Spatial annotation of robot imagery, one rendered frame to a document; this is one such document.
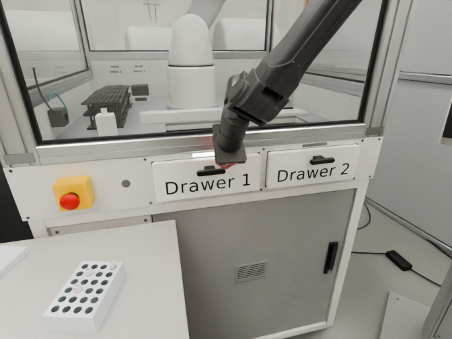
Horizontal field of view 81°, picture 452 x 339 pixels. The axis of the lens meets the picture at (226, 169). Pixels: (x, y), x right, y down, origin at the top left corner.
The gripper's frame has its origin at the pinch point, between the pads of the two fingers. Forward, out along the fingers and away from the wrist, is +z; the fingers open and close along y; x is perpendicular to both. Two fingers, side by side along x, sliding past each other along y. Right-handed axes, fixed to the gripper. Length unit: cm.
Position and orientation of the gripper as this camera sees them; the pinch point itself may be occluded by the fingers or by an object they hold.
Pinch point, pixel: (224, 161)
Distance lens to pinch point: 68.2
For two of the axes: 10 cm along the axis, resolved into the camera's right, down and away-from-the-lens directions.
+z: -1.3, 4.4, 8.9
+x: -9.8, 0.8, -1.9
